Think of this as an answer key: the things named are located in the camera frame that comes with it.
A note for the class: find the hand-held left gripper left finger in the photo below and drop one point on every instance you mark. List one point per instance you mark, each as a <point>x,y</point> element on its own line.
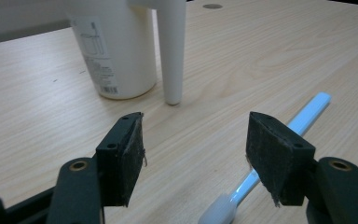
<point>118,161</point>

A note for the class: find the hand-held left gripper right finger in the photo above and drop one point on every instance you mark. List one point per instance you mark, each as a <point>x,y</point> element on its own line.
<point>276,155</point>

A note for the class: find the light blue toothbrush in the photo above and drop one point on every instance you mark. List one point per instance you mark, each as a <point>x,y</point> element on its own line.
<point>307,116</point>

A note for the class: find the round grey table hole cover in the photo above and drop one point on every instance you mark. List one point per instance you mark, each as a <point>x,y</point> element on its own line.
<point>212,6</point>

